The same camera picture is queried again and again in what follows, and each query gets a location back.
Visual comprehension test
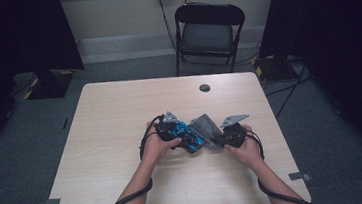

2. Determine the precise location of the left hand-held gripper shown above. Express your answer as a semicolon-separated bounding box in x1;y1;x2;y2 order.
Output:
154;109;183;143

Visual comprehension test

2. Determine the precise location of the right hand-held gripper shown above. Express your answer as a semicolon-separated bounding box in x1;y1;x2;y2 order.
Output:
215;112;254;151

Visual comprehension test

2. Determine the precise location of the grey terry cloth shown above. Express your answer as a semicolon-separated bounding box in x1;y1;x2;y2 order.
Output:
186;111;227;152

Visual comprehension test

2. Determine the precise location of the person's right hand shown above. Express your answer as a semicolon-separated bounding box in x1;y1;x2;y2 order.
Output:
222;122;266;172

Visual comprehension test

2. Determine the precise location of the person's left hand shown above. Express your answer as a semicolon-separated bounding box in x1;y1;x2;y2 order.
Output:
139;117;185;169

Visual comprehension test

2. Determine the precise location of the round grey table grommet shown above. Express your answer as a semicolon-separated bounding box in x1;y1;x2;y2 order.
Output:
198;83;212;94

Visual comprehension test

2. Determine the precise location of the black stand base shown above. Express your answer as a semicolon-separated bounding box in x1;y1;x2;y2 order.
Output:
24;66;77;102
251;52;300;84

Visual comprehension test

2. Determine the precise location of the black folding chair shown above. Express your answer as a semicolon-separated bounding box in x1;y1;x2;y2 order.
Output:
169;0;251;79

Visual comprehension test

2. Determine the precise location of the black curtain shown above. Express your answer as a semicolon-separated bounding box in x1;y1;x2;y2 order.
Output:
254;0;362;188
0;0;94;168

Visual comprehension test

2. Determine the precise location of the black floor cable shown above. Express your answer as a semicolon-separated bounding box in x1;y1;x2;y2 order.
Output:
260;62;317;122

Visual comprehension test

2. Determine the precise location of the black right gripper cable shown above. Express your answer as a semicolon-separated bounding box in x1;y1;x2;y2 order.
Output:
245;123;321;204

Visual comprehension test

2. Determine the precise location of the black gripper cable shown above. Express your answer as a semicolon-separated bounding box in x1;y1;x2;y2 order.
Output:
245;123;321;204
87;114;174;204

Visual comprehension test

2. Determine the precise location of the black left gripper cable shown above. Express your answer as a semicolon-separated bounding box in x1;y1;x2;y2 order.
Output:
87;114;174;204

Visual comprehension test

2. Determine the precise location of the braided power cable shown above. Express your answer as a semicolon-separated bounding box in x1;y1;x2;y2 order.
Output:
157;0;178;52

